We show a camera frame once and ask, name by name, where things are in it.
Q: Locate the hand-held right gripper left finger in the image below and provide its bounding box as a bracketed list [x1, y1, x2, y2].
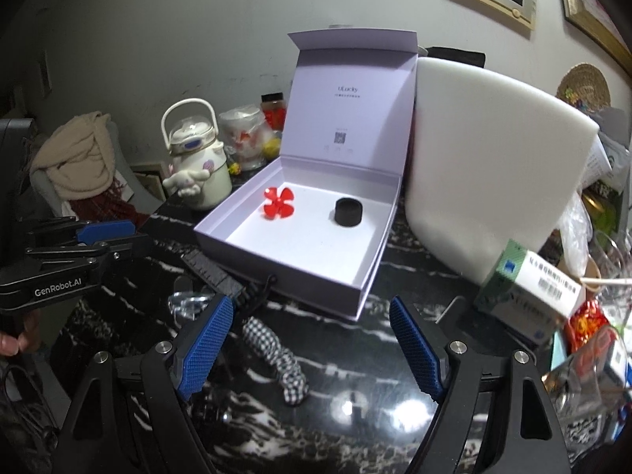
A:
[52, 293, 234, 474]

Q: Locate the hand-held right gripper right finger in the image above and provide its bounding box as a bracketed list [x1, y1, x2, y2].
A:
[389, 296, 571, 474]

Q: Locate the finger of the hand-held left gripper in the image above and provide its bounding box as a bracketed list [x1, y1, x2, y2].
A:
[27, 217, 137, 248]
[24, 233, 152, 271]

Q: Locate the clear hair claw clip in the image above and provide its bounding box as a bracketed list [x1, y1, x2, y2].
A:
[168, 290, 212, 324]

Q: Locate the black white checkered scrunchie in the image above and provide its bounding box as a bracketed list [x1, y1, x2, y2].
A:
[242, 317, 309, 407]

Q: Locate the black round cylinder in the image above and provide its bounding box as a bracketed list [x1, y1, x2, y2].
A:
[330, 197, 363, 229]

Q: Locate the lavender gift box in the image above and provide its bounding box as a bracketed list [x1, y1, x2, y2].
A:
[194, 30, 419, 324]

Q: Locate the person's left hand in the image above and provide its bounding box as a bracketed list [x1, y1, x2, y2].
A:
[0, 312, 44, 357]

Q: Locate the red fringed scarf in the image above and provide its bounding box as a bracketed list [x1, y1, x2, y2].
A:
[68, 178, 136, 225]

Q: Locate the grey chair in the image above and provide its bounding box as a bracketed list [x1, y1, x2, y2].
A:
[30, 123, 166, 228]

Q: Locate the cream blanket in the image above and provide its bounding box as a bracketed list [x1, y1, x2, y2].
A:
[30, 111, 113, 204]

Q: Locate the cream character kettle bottle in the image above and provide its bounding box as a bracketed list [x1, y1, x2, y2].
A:
[160, 99, 233, 209]

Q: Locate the green white medicine box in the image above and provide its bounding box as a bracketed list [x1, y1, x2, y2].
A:
[474, 238, 587, 345]

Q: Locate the red flower hair clip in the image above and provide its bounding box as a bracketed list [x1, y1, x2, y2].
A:
[261, 186, 297, 220]

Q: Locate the plastic cup in clear bag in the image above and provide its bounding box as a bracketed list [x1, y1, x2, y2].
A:
[218, 105, 280, 171]

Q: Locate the red packet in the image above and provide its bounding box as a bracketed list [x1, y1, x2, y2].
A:
[564, 301, 613, 354]

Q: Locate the clear plastic bag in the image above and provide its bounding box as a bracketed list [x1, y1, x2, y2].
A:
[558, 192, 600, 277]

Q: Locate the red spice jar black lid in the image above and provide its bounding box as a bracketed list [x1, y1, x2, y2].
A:
[261, 93, 287, 132]

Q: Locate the white foam board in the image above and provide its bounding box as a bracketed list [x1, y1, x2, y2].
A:
[405, 56, 600, 287]

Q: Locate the clear drinking glass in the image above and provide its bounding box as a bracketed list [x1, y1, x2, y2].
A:
[587, 232, 632, 307]

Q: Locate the green can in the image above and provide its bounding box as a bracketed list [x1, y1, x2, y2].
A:
[583, 190, 620, 238]

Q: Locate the black panel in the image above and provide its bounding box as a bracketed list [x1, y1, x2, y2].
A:
[423, 46, 487, 67]

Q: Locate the woven round fan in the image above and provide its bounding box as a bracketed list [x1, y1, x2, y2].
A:
[557, 64, 611, 109]

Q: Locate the large gold framed picture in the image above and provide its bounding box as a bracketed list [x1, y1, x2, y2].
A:
[552, 0, 632, 72]

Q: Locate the black braided hair tie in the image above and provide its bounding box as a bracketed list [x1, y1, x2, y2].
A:
[236, 274, 277, 317]

